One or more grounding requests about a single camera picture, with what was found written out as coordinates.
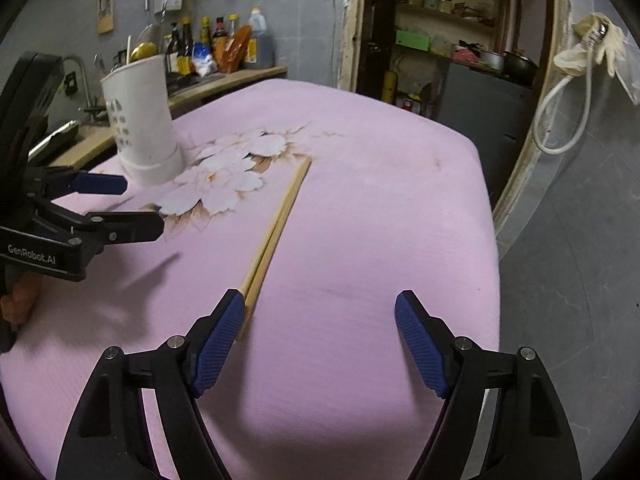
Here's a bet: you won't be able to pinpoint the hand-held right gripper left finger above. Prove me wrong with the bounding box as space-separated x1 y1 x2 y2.
56 287 247 480

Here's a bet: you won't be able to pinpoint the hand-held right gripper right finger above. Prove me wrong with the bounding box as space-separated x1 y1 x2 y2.
394 289 583 480

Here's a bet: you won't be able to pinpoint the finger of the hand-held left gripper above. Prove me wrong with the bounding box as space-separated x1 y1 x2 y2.
72 209 165 248
30 167 127 202

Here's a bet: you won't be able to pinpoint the white utensil holder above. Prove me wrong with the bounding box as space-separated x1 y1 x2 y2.
101 55 185 186

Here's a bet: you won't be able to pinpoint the person's left hand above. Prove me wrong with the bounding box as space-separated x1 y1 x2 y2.
1 277 40 327

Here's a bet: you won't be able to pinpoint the metal kitchen faucet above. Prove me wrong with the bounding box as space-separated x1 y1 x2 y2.
62 55 93 111

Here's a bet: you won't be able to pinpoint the black pan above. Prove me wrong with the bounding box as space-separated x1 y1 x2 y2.
165 72 226 96

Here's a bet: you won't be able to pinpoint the pink floral cloth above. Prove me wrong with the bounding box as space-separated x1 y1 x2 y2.
0 77 502 480

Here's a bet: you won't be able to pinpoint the metal strainer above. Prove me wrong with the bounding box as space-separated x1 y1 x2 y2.
135 0 163 48

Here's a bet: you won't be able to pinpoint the dark sauce bottle yellow label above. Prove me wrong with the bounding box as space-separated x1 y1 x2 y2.
177 16 195 75

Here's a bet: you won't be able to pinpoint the blue and white bag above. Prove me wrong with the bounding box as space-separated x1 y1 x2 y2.
192 42 218 75

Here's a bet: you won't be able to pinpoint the wooden counter shelf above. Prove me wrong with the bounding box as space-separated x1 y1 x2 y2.
30 65 288 171

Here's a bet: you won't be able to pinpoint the orange snack bag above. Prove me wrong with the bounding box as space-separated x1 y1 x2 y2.
220 25 251 73

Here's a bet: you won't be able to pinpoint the dark jug with yellow cap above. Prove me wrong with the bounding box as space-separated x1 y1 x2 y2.
244 7 276 70

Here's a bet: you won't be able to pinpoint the grey cabinet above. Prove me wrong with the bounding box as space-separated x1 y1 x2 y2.
432 57 533 201

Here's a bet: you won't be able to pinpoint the black wok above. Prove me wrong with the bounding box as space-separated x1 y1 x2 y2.
502 50 540 86

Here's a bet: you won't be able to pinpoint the green box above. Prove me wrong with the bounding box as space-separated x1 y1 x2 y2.
395 29 432 52

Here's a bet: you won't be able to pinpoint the cream rubber gloves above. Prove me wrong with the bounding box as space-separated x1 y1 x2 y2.
554 11 628 78

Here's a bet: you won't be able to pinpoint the wooden shelf unit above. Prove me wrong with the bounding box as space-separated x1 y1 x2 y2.
395 0 506 61

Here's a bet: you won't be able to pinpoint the wooden wall plaque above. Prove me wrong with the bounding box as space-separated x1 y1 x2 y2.
96 0 115 36

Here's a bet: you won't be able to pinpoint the white hose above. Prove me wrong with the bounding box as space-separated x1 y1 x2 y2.
531 25 608 155

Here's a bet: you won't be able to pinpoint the metal hose fitting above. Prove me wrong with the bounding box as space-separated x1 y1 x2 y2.
590 17 610 48

